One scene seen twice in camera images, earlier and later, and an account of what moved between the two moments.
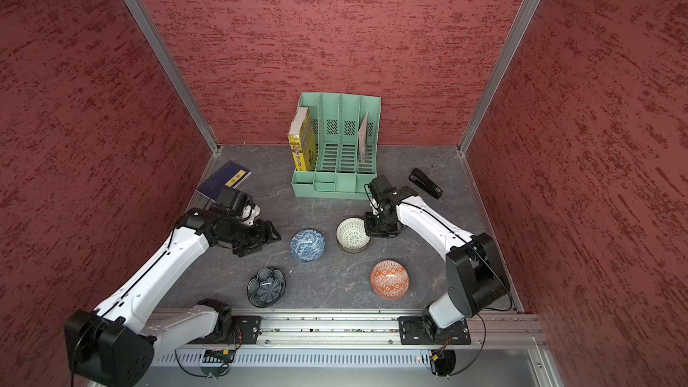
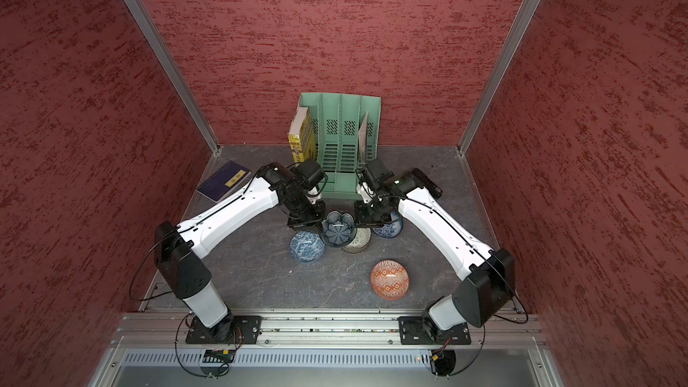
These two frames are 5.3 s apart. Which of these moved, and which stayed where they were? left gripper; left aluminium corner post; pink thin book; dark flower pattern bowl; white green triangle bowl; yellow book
Moved: left gripper; dark flower pattern bowl
Stayed: left aluminium corner post; white green triangle bowl; yellow book; pink thin book
